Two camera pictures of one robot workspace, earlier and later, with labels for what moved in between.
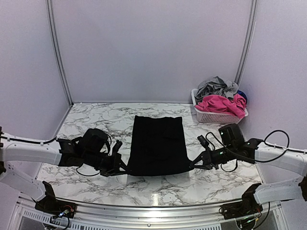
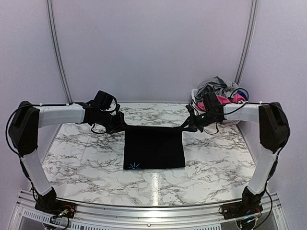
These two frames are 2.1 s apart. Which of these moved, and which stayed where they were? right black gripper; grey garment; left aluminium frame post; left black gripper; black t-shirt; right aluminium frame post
Moved: right black gripper; black t-shirt; left black gripper
Stayed: grey garment; right aluminium frame post; left aluminium frame post
